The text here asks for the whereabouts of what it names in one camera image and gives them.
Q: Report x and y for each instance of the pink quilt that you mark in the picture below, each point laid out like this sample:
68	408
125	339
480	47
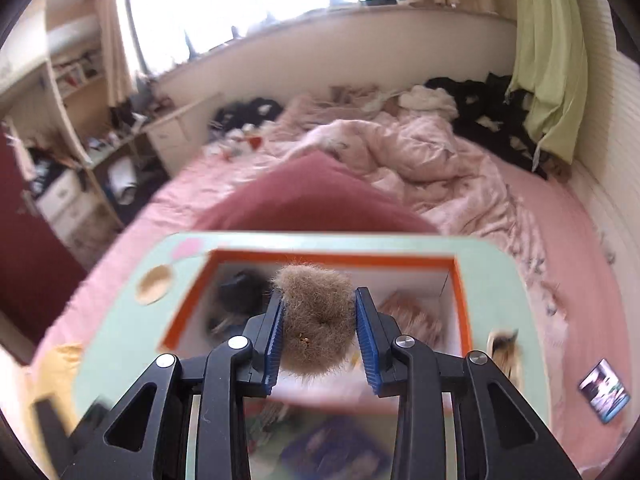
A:
400	160

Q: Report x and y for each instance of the crumpled wrappers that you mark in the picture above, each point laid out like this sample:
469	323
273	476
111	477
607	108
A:
505	355

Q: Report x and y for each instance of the black glossy pouch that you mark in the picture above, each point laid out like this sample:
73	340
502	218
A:
242	287

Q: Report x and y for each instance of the white crumpled cloth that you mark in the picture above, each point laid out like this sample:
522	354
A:
427	100

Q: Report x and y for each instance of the white rolled mat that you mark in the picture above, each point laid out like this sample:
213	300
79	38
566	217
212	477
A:
122	182

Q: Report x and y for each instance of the small black clothes heap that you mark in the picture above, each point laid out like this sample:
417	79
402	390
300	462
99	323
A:
250	110

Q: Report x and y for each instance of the window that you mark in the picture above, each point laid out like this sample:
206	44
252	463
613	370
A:
250	0

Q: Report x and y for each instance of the green curtain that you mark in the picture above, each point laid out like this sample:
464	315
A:
547	60

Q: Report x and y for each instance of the dark red door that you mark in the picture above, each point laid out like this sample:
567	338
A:
30	250

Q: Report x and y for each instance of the pile of black clothes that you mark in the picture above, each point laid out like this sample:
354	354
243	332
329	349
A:
495	110

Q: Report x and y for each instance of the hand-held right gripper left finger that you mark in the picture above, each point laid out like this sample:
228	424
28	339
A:
272	342

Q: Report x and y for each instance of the orange cardboard box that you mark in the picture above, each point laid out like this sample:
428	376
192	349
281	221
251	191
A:
320	260

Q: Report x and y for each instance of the green cartoon lap desk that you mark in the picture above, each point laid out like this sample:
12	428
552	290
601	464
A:
490	300

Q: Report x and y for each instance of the brown fur ball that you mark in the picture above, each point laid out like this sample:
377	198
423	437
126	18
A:
312	315

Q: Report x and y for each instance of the beige curtain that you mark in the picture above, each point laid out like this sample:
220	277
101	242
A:
117	50

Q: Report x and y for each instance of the orange white packet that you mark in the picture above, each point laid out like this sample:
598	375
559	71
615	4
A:
247	142

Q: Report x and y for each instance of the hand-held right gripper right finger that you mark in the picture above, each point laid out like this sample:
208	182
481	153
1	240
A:
366	345

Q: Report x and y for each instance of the white drawer cabinet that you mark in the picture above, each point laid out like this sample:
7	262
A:
172	135

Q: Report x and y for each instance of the wall shelf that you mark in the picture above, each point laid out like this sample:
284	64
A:
75	70

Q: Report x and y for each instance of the bubble wrap bundle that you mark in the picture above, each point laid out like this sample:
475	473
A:
407	315

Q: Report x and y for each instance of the dark red pillow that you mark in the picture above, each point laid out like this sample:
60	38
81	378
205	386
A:
310	195

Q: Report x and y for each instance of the smartphone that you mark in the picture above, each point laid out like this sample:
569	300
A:
604	391

